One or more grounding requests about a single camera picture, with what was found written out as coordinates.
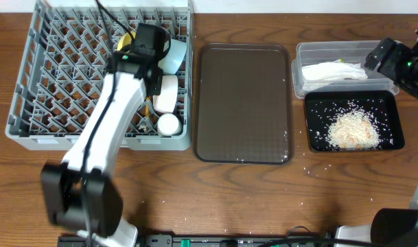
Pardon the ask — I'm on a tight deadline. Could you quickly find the light blue bowl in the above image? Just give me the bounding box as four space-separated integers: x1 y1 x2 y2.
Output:
159 39 187 75

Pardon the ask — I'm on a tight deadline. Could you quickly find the yellow round plate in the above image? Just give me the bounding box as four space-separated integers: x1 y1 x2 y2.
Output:
116 31 136 51

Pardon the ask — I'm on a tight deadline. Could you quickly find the white cup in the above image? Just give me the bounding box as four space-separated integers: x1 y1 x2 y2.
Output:
157 113 183 137

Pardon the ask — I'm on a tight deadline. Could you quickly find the white paper napkin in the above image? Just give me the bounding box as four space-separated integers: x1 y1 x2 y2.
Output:
301 61 368 81

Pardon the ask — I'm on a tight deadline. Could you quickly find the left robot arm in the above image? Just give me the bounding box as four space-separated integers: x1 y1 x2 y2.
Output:
40 51 165 246

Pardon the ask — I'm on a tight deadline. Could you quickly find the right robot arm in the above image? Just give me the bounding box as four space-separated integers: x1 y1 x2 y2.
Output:
326 28 418 246

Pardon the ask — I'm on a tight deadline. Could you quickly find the pile of rice waste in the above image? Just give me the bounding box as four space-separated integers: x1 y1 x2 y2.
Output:
326 110 381 150

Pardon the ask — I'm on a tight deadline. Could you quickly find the grey dishwasher rack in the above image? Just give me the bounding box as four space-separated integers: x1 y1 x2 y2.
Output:
5 1 194 151

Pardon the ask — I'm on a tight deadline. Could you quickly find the black rectangular tray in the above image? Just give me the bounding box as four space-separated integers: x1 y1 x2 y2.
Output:
305 91 405 152

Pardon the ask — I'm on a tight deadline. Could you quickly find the clear plastic bin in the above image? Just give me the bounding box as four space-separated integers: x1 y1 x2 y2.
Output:
292 40 399 99

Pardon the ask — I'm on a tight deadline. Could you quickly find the dark brown serving tray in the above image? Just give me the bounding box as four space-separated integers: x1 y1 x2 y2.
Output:
192 43 294 165

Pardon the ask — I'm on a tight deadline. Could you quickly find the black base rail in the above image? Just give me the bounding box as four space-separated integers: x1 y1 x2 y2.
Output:
56 226 367 247

